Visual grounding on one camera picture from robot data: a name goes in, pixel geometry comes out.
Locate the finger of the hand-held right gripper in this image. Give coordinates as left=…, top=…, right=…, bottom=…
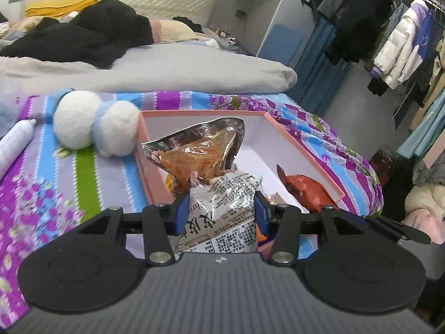
left=362, top=215, right=432, bottom=245

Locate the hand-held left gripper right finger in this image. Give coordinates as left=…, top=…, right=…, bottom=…
left=254, top=194, right=384, bottom=266

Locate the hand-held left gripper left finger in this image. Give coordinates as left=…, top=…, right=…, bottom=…
left=60, top=193, right=191, bottom=266

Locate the white snack packet black print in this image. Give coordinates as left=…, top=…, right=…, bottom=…
left=175, top=170, right=263, bottom=257

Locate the small red-brown snack packet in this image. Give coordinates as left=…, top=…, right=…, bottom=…
left=276, top=163, right=340, bottom=213

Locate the pink cardboard box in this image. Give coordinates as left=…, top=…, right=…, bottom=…
left=134, top=109, right=347, bottom=252

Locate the silver-edged clear snack packet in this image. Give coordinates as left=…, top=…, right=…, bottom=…
left=140, top=116, right=246, bottom=196

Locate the pile of pale clothes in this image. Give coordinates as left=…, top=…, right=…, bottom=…
left=405, top=184, right=445, bottom=237

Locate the hanging teal garment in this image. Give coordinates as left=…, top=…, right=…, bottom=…
left=396, top=87, right=445, bottom=159

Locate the purple floral bedsheet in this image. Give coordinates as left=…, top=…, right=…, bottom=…
left=0, top=90, right=384, bottom=321

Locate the white and blue plush toy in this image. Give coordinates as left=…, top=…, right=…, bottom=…
left=52, top=90, right=142, bottom=157

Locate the grey duvet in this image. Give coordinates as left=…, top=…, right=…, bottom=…
left=0, top=43, right=298, bottom=95

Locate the blue curtain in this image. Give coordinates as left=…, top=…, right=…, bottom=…
left=295, top=17, right=352, bottom=112

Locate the hanging beige coat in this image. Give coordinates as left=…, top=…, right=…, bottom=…
left=410, top=40, right=445, bottom=133

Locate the blue foam board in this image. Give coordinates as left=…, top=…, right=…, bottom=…
left=257, top=22, right=303, bottom=62

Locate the white spray can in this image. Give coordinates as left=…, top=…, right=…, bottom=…
left=0, top=118, right=37, bottom=182

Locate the white and purple puffer jacket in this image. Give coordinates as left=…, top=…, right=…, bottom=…
left=373, top=0, right=435, bottom=90

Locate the pink and beige pillow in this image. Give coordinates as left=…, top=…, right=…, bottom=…
left=149, top=19, right=206, bottom=44

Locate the small black cloth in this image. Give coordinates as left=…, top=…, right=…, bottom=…
left=172, top=16, right=202, bottom=34

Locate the black jacket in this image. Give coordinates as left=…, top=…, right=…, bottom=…
left=0, top=0, right=155, bottom=70

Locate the hanging black coat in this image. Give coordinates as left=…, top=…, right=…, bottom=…
left=323, top=0, right=394, bottom=65

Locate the yellow pillow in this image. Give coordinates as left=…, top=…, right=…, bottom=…
left=24, top=0, right=102, bottom=18

